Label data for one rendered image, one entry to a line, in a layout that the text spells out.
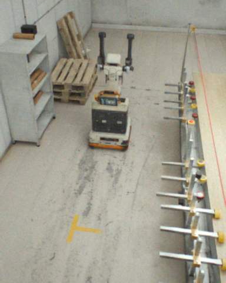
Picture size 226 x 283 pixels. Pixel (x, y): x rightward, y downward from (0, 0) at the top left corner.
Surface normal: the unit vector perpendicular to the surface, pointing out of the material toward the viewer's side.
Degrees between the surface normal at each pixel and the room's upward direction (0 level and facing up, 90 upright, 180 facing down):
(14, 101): 90
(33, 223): 0
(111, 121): 90
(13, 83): 90
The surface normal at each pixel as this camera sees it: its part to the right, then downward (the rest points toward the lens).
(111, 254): 0.01, -0.82
